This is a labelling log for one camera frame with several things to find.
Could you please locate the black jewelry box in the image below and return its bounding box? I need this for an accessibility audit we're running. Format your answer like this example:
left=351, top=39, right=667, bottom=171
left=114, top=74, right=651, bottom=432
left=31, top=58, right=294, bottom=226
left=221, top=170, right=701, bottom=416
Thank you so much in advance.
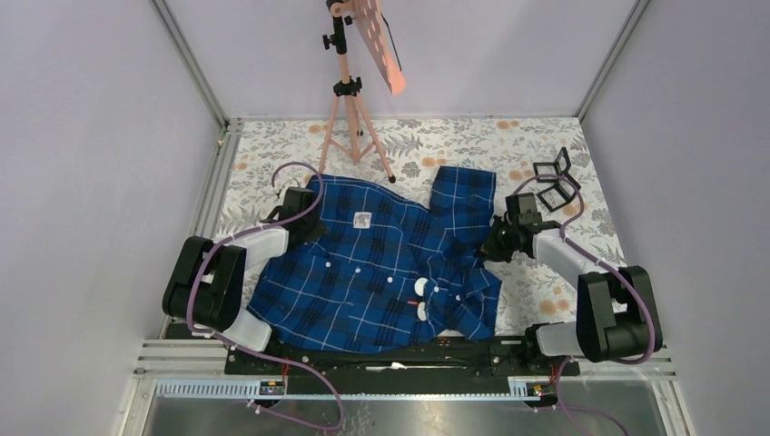
left=536, top=173, right=581, bottom=213

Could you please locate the blue plaid shirt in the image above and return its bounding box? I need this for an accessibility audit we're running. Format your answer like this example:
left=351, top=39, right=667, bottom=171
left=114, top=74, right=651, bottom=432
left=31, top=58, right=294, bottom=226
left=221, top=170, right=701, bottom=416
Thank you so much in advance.
left=247, top=166, right=501, bottom=354

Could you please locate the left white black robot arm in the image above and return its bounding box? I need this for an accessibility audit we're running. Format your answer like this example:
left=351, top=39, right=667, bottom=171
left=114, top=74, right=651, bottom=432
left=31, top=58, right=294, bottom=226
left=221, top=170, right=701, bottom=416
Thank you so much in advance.
left=162, top=187, right=325, bottom=373

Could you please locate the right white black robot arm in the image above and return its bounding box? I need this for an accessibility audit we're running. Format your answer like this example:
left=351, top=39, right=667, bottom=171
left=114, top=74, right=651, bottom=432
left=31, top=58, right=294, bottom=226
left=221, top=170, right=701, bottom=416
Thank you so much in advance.
left=480, top=193, right=663, bottom=374

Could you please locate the floral table mat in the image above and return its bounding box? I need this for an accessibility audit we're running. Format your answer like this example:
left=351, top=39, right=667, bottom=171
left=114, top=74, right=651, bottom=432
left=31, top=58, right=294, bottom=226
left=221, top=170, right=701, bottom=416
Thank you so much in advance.
left=192, top=117, right=649, bottom=338

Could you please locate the pink tripod stand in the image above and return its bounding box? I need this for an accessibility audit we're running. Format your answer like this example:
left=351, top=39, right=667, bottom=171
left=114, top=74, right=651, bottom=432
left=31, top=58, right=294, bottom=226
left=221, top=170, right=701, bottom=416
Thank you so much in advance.
left=319, top=1, right=396, bottom=183

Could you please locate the pink perforated board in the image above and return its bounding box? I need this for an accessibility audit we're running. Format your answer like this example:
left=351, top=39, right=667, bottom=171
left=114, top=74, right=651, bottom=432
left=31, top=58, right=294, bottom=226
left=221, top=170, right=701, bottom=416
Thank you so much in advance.
left=352, top=0, right=407, bottom=95

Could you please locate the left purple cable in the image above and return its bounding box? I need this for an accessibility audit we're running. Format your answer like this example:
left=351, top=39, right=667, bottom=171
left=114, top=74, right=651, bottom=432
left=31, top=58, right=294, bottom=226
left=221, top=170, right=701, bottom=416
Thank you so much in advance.
left=186, top=161, right=347, bottom=432

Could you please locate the purple cable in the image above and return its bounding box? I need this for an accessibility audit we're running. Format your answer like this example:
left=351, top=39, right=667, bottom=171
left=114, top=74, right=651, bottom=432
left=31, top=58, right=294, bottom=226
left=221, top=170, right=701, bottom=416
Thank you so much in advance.
left=511, top=173, right=658, bottom=436
left=186, top=161, right=347, bottom=432

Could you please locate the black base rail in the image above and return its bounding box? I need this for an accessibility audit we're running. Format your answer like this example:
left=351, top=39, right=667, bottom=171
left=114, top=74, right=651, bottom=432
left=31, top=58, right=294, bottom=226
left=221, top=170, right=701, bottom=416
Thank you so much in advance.
left=224, top=336, right=580, bottom=397

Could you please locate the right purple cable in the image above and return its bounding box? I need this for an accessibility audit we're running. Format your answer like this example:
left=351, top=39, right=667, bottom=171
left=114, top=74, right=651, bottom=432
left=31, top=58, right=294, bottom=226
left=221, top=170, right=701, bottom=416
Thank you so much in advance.
left=511, top=173, right=658, bottom=436

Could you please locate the grey slotted cable duct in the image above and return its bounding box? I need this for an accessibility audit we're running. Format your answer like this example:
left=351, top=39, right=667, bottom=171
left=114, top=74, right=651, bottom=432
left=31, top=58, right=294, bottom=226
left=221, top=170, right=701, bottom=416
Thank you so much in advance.
left=154, top=373, right=540, bottom=401

